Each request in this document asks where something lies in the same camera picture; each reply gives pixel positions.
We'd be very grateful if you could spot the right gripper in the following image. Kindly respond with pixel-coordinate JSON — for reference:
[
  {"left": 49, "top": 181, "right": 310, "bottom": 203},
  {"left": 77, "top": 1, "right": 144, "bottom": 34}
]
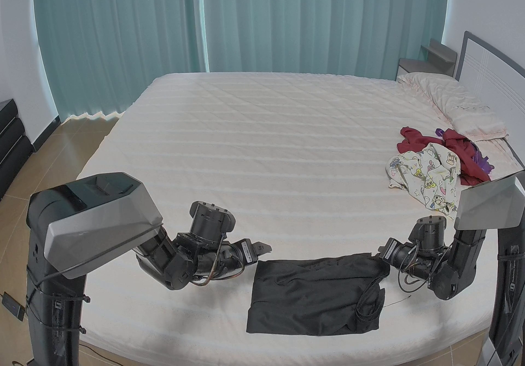
[{"left": 377, "top": 237, "right": 411, "bottom": 271}]

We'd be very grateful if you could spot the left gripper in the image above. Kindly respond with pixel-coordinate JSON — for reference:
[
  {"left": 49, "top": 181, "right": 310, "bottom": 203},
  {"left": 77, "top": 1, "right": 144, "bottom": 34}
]
[{"left": 229, "top": 238, "right": 272, "bottom": 271}]

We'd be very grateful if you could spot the black long-sleeved top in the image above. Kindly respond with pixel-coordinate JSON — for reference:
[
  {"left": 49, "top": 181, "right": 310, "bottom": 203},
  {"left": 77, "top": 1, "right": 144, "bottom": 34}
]
[{"left": 246, "top": 254, "right": 390, "bottom": 334}]

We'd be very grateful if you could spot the bed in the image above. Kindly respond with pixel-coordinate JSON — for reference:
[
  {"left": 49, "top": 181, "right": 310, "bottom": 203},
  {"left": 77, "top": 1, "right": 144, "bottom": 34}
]
[{"left": 76, "top": 30, "right": 525, "bottom": 361}]

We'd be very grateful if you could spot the white printed pyjama garment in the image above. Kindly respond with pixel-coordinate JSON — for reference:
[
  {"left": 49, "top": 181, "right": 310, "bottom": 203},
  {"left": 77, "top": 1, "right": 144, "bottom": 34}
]
[{"left": 386, "top": 143, "right": 462, "bottom": 221}]

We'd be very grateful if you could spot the dark red garment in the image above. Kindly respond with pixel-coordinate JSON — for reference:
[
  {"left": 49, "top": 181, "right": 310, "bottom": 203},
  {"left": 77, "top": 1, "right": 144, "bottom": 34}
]
[{"left": 396, "top": 127, "right": 491, "bottom": 186}]

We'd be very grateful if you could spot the purple garment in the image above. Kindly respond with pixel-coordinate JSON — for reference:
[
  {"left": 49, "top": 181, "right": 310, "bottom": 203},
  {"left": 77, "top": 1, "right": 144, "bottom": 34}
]
[{"left": 436, "top": 128, "right": 495, "bottom": 174}]

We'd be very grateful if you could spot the cream pillow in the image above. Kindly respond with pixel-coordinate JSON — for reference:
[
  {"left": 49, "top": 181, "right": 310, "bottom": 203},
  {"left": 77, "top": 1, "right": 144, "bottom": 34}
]
[{"left": 396, "top": 72, "right": 509, "bottom": 141}]

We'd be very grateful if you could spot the grey bedside table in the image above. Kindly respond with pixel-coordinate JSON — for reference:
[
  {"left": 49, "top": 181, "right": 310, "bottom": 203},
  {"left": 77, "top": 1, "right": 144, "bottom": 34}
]
[{"left": 398, "top": 38, "right": 458, "bottom": 78}]

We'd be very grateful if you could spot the blue-green curtain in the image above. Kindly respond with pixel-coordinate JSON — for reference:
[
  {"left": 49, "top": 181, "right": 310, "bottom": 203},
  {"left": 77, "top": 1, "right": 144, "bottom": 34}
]
[
  {"left": 33, "top": 0, "right": 210, "bottom": 119},
  {"left": 197, "top": 0, "right": 450, "bottom": 80}
]

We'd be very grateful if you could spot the black chest of drawers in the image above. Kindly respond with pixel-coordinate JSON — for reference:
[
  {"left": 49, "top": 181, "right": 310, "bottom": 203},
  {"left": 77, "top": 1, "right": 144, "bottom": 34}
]
[{"left": 0, "top": 99, "right": 33, "bottom": 201}]

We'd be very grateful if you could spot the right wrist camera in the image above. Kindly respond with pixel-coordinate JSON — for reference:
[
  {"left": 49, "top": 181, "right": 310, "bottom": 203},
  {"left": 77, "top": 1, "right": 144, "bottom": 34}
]
[{"left": 409, "top": 223, "right": 423, "bottom": 251}]

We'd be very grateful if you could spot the black cable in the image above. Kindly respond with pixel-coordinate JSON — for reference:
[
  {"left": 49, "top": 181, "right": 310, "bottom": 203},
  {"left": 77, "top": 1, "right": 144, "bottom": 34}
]
[{"left": 80, "top": 344, "right": 124, "bottom": 366}]

